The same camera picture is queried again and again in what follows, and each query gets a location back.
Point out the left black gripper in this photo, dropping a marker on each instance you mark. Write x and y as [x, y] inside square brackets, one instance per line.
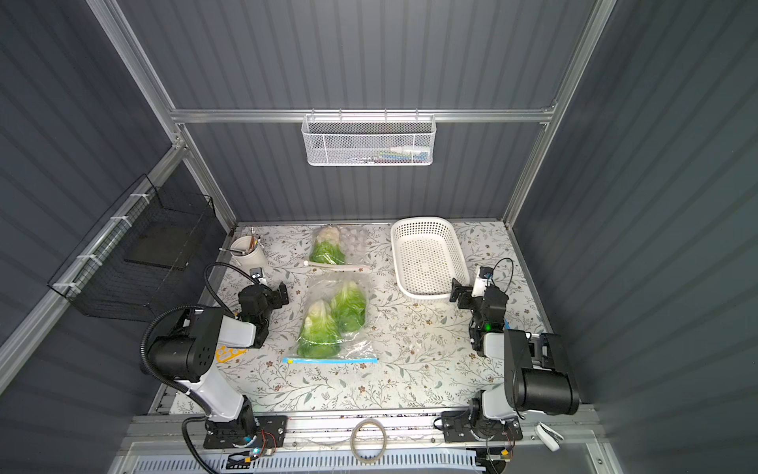
[274, 296]

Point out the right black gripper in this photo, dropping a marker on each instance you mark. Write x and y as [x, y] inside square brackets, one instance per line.
[466, 294]

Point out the chinese cabbage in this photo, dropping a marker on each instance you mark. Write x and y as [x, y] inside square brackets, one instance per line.
[327, 247]
[348, 308]
[319, 337]

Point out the clear zip-top bag blue seal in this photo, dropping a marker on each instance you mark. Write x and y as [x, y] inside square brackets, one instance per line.
[356, 347]

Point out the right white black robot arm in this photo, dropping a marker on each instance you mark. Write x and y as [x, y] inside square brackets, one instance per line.
[536, 371]

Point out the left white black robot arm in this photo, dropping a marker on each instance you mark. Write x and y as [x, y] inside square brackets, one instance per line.
[178, 348]

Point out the clear zip-top bag white seal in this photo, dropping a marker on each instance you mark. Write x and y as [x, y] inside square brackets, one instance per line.
[354, 241]

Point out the white pen holder cup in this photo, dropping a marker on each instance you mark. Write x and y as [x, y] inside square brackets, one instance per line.
[247, 253]

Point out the yellow calculator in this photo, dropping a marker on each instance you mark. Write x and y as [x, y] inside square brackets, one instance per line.
[225, 354]

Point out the white plastic perforated basket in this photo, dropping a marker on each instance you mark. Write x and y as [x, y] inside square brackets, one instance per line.
[427, 257]

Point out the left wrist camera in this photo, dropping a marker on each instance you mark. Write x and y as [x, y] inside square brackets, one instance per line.
[258, 275]

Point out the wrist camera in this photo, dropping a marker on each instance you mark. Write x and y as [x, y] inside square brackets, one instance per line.
[483, 279]
[258, 275]

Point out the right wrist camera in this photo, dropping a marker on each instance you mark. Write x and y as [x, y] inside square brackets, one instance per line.
[483, 279]

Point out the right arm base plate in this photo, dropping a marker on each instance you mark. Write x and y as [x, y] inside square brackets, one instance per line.
[457, 428]

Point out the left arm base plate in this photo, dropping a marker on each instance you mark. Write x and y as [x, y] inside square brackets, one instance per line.
[266, 432]

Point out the black wire side basket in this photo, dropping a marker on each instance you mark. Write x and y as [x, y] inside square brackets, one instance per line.
[148, 258]

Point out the white clip on rail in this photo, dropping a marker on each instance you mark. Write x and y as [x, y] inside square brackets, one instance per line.
[549, 437]

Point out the white wire wall basket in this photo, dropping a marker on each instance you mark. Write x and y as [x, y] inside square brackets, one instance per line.
[365, 144]

